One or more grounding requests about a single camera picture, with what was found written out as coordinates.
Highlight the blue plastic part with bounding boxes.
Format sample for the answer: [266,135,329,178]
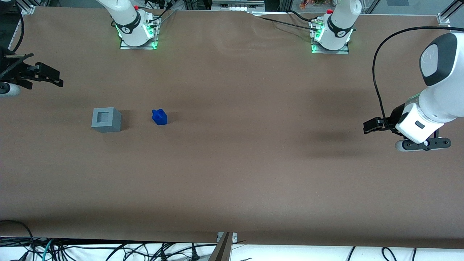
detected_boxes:
[151,109,168,126]

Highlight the long black table cable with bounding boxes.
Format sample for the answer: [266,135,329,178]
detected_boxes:
[253,14,320,32]

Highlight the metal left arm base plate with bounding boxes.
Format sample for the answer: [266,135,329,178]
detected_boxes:
[311,19,350,55]

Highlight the black left wrist camera cable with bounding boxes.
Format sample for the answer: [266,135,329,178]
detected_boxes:
[372,26,452,122]

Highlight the orange patterned object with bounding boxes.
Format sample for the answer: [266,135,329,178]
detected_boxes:
[300,0,327,10]

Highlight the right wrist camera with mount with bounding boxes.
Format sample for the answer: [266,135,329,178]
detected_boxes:
[0,82,21,98]

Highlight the diagonal aluminium frame profile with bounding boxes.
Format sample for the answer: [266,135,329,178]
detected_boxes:
[441,0,464,19]

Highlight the small metal post bracket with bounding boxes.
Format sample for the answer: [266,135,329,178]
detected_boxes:
[216,232,238,244]

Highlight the black hanging frame cable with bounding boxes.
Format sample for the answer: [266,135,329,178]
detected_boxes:
[13,7,25,53]

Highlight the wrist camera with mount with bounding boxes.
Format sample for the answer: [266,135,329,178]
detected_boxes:
[0,82,21,98]
[395,137,452,152]

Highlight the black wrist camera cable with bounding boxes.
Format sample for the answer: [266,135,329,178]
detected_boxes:
[0,53,34,80]
[372,26,452,122]

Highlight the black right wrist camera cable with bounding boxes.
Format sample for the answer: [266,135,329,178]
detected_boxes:
[0,53,34,80]

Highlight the gray square base block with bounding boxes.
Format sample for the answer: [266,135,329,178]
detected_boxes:
[91,107,123,133]

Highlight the aluminium frame post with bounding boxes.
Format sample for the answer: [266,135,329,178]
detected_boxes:
[207,232,234,261]

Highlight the black base connector cable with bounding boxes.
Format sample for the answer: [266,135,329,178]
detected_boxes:
[146,3,174,24]

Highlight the short black table cable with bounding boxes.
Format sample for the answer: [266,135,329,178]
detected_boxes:
[288,10,316,23]

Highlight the black looped floor cable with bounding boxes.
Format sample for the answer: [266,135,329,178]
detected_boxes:
[0,220,36,261]

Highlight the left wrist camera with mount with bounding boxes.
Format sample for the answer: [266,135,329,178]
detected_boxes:
[395,137,452,152]

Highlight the brown paper table cover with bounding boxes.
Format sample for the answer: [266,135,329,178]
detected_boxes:
[0,6,464,250]

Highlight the teal floor cable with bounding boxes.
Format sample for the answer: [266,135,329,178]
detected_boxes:
[40,238,56,261]

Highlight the gray power strip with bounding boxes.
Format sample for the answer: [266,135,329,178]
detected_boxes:
[211,0,266,12]

